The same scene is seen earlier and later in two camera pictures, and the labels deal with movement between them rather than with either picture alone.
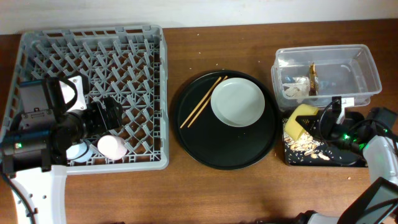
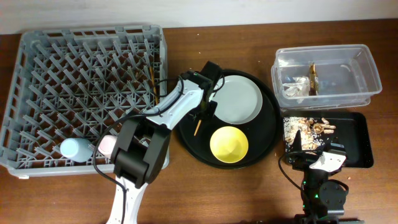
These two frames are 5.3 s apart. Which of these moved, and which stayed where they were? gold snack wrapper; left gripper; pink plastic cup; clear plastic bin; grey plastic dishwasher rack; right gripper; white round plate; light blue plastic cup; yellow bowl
Moved: yellow bowl; right gripper; left gripper
Stayed: white round plate; grey plastic dishwasher rack; gold snack wrapper; clear plastic bin; pink plastic cup; light blue plastic cup
